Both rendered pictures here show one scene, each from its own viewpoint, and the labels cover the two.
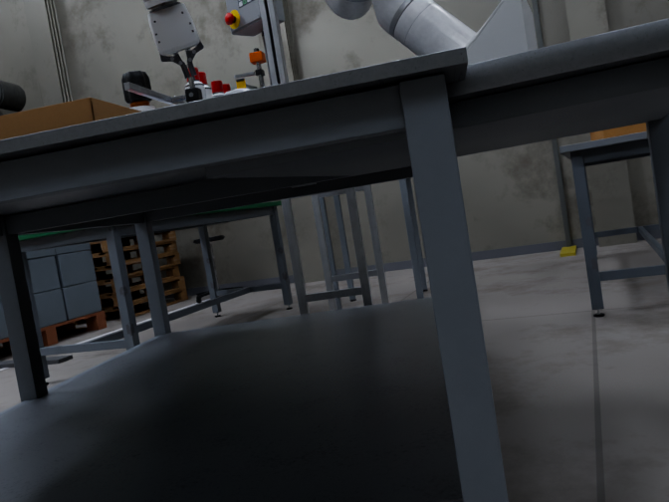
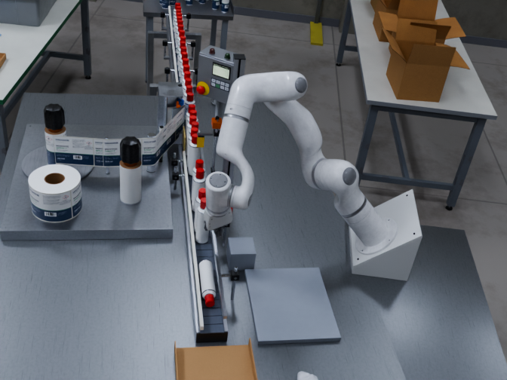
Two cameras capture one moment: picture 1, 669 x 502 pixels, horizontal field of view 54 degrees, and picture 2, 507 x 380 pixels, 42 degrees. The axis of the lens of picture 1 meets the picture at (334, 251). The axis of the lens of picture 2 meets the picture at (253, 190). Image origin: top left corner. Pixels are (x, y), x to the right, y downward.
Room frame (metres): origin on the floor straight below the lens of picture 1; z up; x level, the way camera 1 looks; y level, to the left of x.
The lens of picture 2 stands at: (-0.13, 0.89, 2.61)
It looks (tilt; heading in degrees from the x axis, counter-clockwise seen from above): 36 degrees down; 337
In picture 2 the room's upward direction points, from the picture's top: 8 degrees clockwise
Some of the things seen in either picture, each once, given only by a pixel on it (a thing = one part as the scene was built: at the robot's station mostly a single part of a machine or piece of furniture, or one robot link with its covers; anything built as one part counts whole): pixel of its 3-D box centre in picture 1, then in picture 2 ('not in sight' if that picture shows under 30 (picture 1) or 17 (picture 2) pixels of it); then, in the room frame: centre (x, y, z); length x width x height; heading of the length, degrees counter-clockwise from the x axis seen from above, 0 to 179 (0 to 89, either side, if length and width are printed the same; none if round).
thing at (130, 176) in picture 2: (142, 121); (130, 170); (2.07, 0.52, 1.03); 0.09 x 0.09 x 0.30
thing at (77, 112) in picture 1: (69, 136); (216, 379); (1.12, 0.41, 0.85); 0.30 x 0.26 x 0.04; 170
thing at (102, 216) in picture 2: not in sight; (93, 176); (2.30, 0.65, 0.86); 0.80 x 0.67 x 0.05; 170
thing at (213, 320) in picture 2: not in sight; (195, 191); (2.10, 0.23, 0.86); 1.65 x 0.08 x 0.04; 170
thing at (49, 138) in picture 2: not in sight; (55, 135); (2.37, 0.79, 1.04); 0.09 x 0.09 x 0.29
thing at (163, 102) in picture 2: not in sight; (170, 113); (2.53, 0.25, 1.01); 0.14 x 0.13 x 0.26; 170
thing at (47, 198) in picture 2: not in sight; (56, 193); (2.07, 0.82, 0.95); 0.20 x 0.20 x 0.14
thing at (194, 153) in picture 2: not in sight; (194, 154); (2.21, 0.21, 0.98); 0.05 x 0.05 x 0.20
